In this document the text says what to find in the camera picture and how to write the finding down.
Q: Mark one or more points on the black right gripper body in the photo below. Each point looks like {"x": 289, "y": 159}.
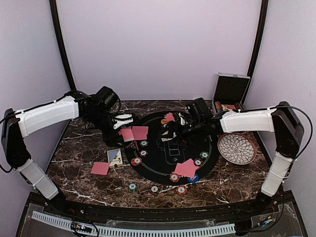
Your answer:
{"x": 188, "y": 132}

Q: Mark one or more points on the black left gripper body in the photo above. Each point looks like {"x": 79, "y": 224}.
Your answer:
{"x": 110, "y": 138}

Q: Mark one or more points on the red card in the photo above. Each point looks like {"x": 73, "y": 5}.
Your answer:
{"x": 190, "y": 161}
{"x": 169, "y": 117}
{"x": 100, "y": 168}
{"x": 185, "y": 170}
{"x": 140, "y": 132}

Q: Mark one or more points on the orange big blind button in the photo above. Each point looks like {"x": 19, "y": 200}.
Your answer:
{"x": 164, "y": 121}

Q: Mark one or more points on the blue small blind button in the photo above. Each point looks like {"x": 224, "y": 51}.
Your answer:
{"x": 194, "y": 179}

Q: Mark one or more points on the red yellow poker chip stack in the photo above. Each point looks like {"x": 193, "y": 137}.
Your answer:
{"x": 181, "y": 190}

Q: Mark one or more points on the red backed card deck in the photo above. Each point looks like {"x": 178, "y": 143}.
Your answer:
{"x": 127, "y": 134}

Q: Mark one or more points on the face-up king card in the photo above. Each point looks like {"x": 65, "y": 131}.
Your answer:
{"x": 167, "y": 138}

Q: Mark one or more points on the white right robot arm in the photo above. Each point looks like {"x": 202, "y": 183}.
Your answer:
{"x": 280, "y": 120}

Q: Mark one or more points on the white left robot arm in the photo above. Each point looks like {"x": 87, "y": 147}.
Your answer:
{"x": 19, "y": 128}

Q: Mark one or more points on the blue backed card deck box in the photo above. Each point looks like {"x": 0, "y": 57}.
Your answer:
{"x": 115, "y": 158}

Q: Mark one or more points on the red triangle all-in marker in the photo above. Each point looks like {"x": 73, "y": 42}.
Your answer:
{"x": 133, "y": 145}

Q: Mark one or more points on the round black poker mat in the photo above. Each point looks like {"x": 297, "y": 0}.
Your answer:
{"x": 163, "y": 157}

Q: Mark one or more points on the purple and orange chip roll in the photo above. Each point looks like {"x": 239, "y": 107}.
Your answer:
{"x": 218, "y": 106}

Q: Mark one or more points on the boxed card deck in case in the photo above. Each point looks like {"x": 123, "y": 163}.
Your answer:
{"x": 228, "y": 107}

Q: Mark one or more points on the patterned ceramic plate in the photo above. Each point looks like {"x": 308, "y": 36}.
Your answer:
{"x": 237, "y": 148}

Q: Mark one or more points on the aluminium poker case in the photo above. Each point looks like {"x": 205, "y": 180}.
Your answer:
{"x": 230, "y": 89}

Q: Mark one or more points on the green poker chip stack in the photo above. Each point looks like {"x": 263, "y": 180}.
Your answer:
{"x": 132, "y": 187}

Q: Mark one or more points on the black red poker chip stack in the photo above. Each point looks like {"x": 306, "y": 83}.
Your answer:
{"x": 154, "y": 189}

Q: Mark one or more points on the white slotted cable duct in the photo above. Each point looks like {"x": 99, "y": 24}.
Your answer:
{"x": 133, "y": 229}

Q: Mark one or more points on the black corner frame post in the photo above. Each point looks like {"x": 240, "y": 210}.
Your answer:
{"x": 258, "y": 38}

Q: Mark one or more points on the black left frame post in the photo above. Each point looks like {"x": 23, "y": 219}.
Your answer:
{"x": 61, "y": 44}

